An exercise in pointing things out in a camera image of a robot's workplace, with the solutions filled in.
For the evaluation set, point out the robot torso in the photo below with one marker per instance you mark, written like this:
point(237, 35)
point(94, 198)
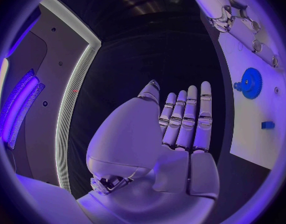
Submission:
point(61, 46)

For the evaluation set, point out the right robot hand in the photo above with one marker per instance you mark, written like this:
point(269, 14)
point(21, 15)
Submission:
point(212, 1)

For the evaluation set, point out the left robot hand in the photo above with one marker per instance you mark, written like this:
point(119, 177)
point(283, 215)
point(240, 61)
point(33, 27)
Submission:
point(142, 138)

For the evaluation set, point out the blue block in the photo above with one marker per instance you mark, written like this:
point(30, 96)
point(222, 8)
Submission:
point(267, 125)

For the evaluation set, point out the small blue gear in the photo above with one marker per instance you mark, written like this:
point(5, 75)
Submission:
point(237, 86)

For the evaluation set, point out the white task board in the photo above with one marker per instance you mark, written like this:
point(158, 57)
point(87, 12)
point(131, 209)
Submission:
point(254, 112)

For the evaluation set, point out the glowing light bar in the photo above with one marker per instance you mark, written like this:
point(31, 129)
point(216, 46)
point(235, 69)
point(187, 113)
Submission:
point(18, 106)

